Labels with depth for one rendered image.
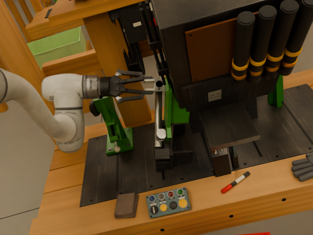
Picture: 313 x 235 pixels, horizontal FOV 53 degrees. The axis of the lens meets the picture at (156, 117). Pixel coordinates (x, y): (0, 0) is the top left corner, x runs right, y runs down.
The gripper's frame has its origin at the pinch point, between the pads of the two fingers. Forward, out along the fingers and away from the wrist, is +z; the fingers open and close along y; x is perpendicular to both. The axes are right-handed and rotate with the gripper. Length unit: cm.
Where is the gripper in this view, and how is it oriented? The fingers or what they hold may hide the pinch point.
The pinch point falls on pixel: (153, 85)
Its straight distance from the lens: 121.7
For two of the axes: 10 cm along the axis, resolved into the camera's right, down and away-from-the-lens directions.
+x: -0.7, 1.3, 9.9
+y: -0.4, -9.9, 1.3
